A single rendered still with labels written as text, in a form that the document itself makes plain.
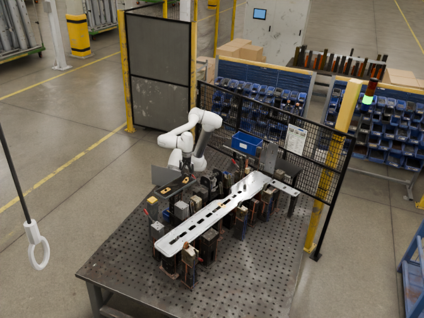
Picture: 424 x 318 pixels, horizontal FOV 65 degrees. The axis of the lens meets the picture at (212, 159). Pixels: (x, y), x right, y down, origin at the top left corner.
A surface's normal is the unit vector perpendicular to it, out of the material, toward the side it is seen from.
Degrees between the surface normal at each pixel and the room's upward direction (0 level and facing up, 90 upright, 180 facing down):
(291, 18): 90
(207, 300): 0
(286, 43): 90
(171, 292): 0
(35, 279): 0
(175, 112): 95
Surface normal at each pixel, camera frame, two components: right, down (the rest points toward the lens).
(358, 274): 0.06, -0.84
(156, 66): -0.40, 0.51
